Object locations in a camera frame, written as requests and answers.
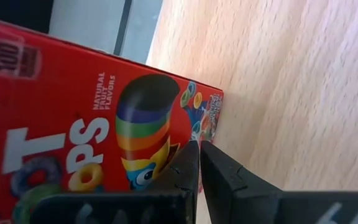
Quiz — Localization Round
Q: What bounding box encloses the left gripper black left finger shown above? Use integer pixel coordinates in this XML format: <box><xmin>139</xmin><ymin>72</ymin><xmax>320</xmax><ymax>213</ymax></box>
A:
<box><xmin>29</xmin><ymin>140</ymin><xmax>200</xmax><ymax>224</ymax></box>

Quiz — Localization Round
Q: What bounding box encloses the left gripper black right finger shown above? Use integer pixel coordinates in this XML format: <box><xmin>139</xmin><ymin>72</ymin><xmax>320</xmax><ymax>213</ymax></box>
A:
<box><xmin>200</xmin><ymin>140</ymin><xmax>358</xmax><ymax>224</ymax></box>

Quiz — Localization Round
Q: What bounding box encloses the light wooden shelf board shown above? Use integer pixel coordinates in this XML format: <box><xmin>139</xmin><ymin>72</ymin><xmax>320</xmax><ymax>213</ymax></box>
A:
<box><xmin>146</xmin><ymin>0</ymin><xmax>358</xmax><ymax>224</ymax></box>

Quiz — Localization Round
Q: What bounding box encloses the red Froot Loops cereal box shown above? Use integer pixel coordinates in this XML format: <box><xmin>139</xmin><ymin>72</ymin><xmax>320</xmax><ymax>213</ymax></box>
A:
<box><xmin>0</xmin><ymin>17</ymin><xmax>224</xmax><ymax>224</ymax></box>

